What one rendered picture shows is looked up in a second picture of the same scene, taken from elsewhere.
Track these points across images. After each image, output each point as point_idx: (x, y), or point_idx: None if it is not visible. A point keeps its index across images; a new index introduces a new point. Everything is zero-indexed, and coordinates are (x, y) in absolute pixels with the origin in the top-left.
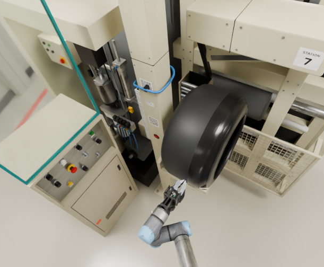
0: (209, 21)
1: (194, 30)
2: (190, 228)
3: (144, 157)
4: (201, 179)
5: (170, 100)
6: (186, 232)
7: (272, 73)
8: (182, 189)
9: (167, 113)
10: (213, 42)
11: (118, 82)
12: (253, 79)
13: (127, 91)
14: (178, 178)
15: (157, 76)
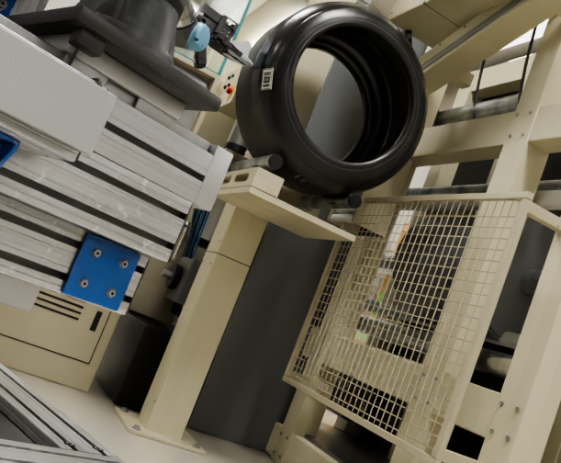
0: None
1: (398, 3)
2: (206, 25)
3: (186, 291)
4: (278, 37)
5: (320, 73)
6: (197, 22)
7: (500, 114)
8: (240, 50)
9: (303, 84)
10: (412, 2)
11: None
12: (472, 141)
13: None
14: (230, 178)
15: (324, 0)
